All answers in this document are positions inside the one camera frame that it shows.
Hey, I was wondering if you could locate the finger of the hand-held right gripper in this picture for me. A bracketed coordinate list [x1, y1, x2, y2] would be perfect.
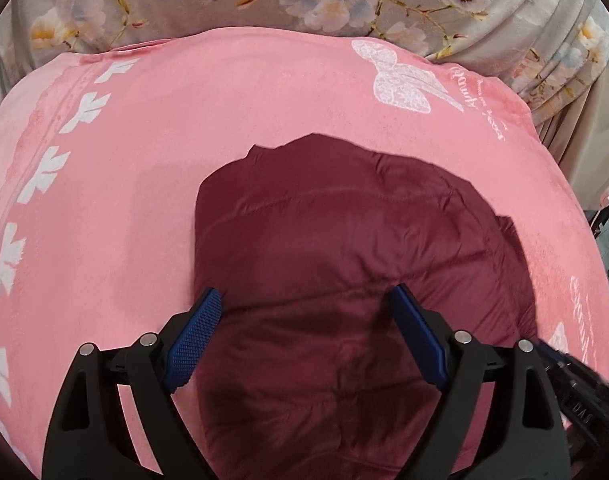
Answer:
[537, 337, 585, 376]

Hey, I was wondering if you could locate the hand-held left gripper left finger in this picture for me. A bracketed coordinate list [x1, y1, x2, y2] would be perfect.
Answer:
[42, 287, 223, 480]

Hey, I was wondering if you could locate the maroon puffer jacket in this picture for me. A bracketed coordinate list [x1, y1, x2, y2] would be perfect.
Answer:
[192, 132, 539, 480]

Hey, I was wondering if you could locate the pink printed blanket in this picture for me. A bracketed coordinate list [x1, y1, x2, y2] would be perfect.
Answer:
[0, 27, 609, 480]

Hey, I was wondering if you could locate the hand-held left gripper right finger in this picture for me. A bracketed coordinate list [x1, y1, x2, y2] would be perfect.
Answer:
[389, 283, 569, 480]

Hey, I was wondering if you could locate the grey floral bedsheet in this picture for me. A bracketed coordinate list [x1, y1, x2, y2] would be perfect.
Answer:
[0, 0, 609, 221]

